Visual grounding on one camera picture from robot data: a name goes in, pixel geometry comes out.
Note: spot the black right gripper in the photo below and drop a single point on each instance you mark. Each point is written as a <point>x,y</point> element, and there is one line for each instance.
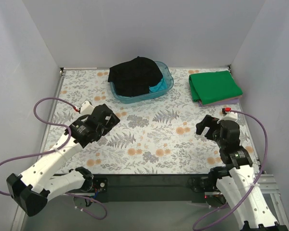
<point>213,130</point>

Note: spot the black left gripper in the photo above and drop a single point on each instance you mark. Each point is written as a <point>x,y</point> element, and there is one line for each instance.
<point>102,119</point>

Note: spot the black t shirt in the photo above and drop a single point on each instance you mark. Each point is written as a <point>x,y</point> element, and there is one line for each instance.
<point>133,78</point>

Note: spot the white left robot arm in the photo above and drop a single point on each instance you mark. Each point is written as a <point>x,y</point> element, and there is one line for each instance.
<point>37,185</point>

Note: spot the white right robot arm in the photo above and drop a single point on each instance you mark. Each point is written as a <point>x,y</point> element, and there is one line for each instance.
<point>235,162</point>

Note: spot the folded green t shirt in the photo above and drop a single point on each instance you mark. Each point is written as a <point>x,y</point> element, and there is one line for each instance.
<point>213,87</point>

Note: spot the floral table mat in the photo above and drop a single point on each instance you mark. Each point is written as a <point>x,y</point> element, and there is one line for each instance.
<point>156,136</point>

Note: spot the folded lilac t shirt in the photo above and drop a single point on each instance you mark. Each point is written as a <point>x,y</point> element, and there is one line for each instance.
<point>227,101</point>

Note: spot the teal t shirt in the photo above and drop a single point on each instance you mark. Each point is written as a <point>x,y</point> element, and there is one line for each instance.
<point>162,85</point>

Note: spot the clear blue plastic basket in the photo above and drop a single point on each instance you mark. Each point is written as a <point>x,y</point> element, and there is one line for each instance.
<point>151,95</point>

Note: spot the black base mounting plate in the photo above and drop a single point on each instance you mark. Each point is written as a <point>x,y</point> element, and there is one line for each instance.
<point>195,188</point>

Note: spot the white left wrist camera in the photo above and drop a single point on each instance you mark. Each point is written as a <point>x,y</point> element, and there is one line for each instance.
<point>86,108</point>

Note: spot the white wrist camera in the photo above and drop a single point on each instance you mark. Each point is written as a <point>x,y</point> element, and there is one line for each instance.
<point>229,115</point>
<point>86,108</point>

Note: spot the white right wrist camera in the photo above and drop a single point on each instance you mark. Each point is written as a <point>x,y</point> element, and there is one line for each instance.
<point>229,115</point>

